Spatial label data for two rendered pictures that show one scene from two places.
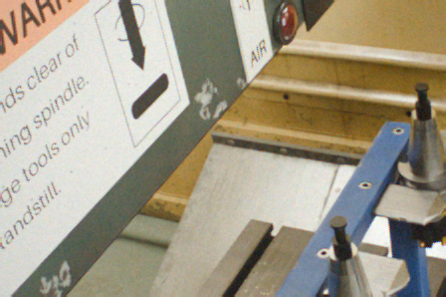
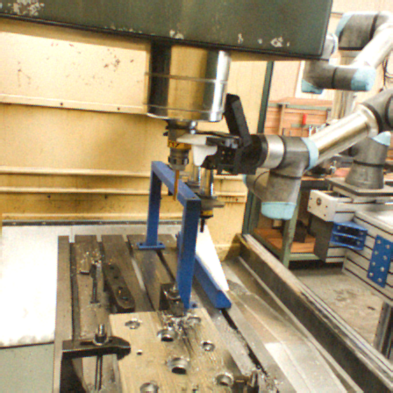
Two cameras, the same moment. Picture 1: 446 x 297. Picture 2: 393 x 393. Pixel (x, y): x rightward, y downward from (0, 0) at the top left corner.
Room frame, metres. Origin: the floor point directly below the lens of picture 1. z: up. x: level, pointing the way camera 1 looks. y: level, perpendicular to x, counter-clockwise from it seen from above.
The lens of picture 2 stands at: (-0.19, 0.90, 1.53)
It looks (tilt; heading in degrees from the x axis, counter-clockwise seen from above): 17 degrees down; 310
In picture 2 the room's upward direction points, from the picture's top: 6 degrees clockwise
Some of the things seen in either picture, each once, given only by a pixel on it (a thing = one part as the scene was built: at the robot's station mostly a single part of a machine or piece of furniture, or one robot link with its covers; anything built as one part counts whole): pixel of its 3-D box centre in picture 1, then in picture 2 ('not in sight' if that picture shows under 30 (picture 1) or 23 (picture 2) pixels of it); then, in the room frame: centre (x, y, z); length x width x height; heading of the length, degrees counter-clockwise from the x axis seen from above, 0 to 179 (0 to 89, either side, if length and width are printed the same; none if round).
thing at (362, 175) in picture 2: not in sight; (366, 173); (0.40, -0.88, 1.21); 0.15 x 0.15 x 0.10
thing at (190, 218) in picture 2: not in sight; (186, 260); (0.48, 0.10, 1.05); 0.10 x 0.05 x 0.30; 58
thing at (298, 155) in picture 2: not in sight; (290, 154); (0.27, 0.03, 1.38); 0.11 x 0.08 x 0.09; 70
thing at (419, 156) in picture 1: (425, 140); not in sight; (0.78, -0.15, 1.26); 0.04 x 0.04 x 0.07
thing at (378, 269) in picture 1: (373, 274); not in sight; (0.64, -0.06, 1.21); 0.07 x 0.05 x 0.01; 58
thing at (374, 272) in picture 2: not in sight; (379, 260); (0.22, -0.69, 0.94); 0.09 x 0.01 x 0.18; 150
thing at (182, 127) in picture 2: not in sight; (182, 124); (0.37, 0.30, 1.43); 0.06 x 0.06 x 0.03
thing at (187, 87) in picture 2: not in sight; (185, 84); (0.37, 0.30, 1.51); 0.16 x 0.16 x 0.12
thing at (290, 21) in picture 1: (287, 22); not in sight; (0.47, -0.01, 1.59); 0.02 x 0.01 x 0.02; 148
